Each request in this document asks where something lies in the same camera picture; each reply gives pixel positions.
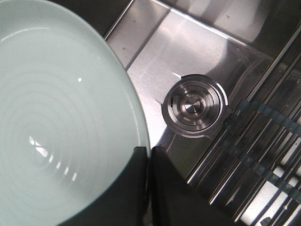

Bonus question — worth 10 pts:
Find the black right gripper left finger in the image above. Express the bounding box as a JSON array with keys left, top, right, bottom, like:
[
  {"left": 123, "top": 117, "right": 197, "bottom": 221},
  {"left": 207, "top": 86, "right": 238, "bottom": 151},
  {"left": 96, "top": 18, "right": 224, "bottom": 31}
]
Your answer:
[{"left": 60, "top": 146, "right": 148, "bottom": 226}]

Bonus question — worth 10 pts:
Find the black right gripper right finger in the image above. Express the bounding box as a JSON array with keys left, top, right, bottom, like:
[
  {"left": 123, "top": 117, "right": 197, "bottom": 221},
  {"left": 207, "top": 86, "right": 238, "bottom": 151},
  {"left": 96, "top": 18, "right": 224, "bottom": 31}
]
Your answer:
[{"left": 150, "top": 146, "right": 235, "bottom": 226}]

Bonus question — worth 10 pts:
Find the light green round plate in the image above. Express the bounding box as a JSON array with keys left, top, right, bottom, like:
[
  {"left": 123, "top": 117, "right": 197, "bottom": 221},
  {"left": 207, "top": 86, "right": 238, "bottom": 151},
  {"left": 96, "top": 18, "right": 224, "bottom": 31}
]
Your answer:
[{"left": 0, "top": 0, "right": 149, "bottom": 226}]

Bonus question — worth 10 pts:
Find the grey steel drying rack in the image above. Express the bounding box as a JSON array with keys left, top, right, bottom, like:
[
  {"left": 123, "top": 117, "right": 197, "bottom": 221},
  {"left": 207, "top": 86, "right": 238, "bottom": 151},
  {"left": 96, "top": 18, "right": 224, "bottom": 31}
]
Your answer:
[{"left": 186, "top": 20, "right": 301, "bottom": 226}]

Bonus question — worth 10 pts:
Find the steel sink drain plug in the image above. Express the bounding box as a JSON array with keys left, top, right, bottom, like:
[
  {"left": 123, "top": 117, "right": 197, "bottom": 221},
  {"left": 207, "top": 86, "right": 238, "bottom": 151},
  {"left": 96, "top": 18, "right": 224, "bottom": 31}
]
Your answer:
[{"left": 161, "top": 74, "right": 229, "bottom": 138}]

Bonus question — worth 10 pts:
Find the stainless steel sink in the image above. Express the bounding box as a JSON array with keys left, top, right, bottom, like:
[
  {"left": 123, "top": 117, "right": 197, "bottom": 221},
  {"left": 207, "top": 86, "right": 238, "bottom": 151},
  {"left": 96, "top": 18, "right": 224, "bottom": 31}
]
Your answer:
[{"left": 63, "top": 0, "right": 301, "bottom": 226}]

